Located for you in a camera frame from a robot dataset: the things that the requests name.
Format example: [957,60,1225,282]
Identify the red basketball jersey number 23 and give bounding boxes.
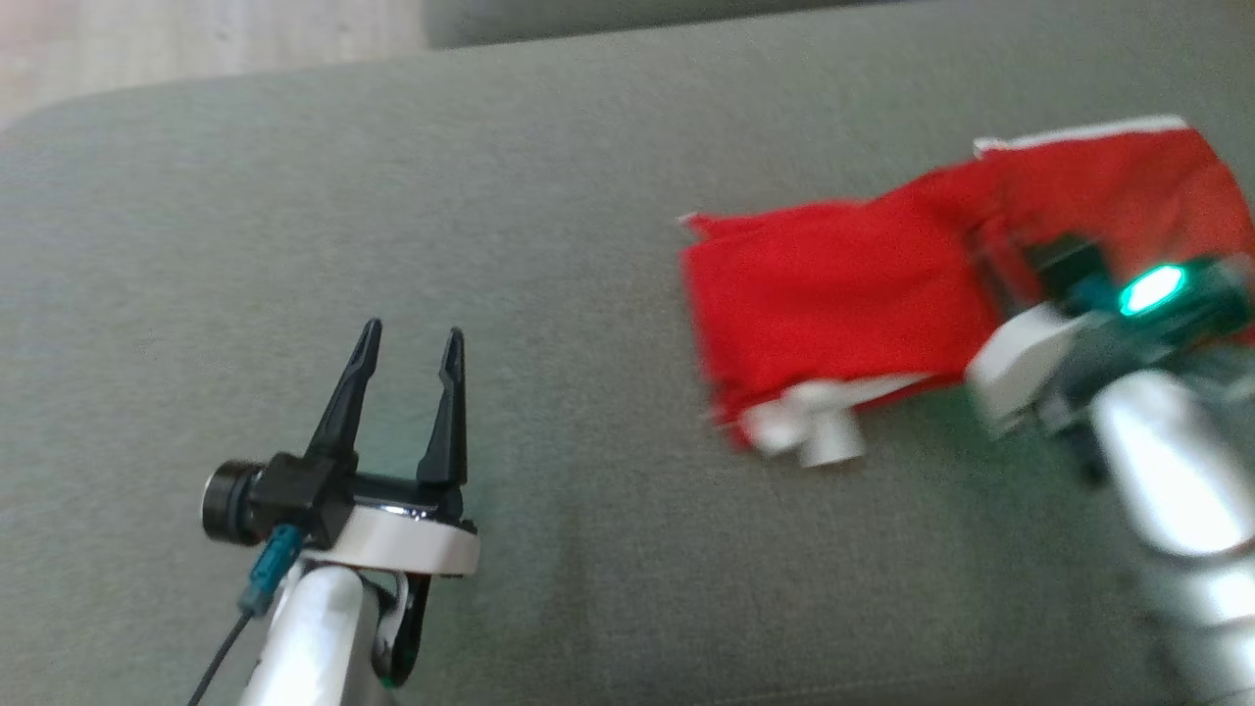
[679,199,1016,469]

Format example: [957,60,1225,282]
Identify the small grey sofa cushion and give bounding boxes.
[422,0,893,51]

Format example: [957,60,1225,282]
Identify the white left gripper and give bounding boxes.
[302,319,482,578]

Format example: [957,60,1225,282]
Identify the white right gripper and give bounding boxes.
[966,257,1255,439]

